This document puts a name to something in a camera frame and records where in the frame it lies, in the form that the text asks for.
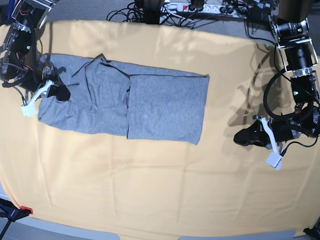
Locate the grey t-shirt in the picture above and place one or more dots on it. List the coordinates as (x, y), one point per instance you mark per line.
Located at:
(125, 99)

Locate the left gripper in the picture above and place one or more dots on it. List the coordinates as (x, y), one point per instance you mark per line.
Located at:
(268, 132)

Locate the yellow table cloth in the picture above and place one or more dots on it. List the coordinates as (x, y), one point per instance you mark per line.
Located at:
(161, 190)

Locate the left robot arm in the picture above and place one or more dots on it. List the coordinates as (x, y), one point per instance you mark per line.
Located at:
(290, 28)

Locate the black power adapter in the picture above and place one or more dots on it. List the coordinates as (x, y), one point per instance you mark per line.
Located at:
(258, 15)

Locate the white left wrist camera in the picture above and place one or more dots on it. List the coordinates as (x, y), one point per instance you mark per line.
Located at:
(274, 160)

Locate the blue red table clamp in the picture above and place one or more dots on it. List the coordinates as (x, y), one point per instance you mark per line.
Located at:
(9, 211)

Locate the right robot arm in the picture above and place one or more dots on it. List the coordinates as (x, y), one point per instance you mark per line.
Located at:
(20, 66)

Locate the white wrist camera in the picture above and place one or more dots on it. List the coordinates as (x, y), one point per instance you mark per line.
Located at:
(274, 160)
(29, 110)

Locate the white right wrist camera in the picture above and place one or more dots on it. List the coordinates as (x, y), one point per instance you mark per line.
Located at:
(29, 110)

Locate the black clamp right corner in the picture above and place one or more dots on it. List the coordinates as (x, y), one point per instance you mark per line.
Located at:
(314, 232)

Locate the white power strip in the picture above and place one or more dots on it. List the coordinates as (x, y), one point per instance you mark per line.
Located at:
(208, 10)

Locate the black table post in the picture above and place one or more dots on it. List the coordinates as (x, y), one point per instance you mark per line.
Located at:
(151, 10)

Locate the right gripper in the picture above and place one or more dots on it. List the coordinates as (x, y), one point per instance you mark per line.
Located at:
(50, 85)

